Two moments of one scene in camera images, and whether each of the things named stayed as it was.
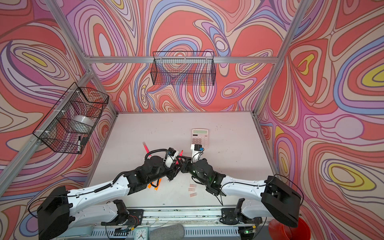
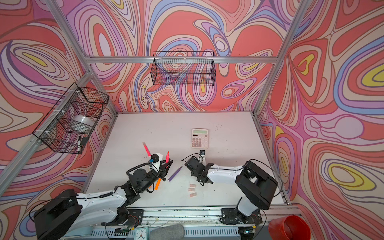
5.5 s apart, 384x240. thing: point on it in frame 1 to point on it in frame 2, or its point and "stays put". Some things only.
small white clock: [141, 233] stays put
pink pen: [146, 149] stays put
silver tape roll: [85, 119] stays put
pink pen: [180, 154] to [167, 157]
